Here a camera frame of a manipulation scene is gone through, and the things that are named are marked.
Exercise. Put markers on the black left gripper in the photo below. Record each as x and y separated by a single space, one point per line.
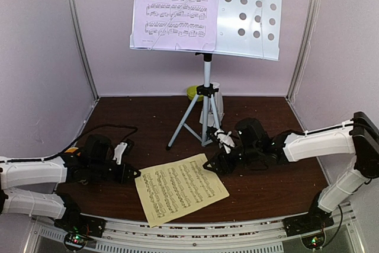
123 178

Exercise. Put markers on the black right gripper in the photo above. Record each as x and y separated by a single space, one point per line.
218 160

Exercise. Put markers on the yellow sheet music page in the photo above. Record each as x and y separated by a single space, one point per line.
176 189

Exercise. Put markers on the purple sheet music page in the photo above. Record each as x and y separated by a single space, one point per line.
174 25

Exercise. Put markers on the white perforated music stand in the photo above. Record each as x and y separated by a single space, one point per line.
247 28

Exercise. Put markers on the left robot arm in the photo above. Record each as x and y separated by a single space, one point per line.
97 160

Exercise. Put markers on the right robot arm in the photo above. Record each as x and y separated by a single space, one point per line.
357 136

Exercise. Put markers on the white metronome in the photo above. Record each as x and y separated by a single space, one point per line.
219 105

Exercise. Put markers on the patterned ceramic mug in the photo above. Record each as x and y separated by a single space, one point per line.
73 150

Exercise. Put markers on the green plastic bowl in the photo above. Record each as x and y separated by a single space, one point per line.
192 92

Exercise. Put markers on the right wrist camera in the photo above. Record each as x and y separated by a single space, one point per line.
224 139

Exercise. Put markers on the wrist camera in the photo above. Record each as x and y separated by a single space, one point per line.
224 139
123 148

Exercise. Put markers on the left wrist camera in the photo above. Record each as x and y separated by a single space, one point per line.
123 148

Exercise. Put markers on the metal front base rail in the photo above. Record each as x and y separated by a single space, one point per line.
262 235

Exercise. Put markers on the right aluminium corner post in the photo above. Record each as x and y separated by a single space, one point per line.
304 51

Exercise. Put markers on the aluminium corner post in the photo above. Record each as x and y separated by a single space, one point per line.
81 49
304 51

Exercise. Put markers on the left aluminium corner post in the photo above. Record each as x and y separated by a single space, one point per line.
81 49

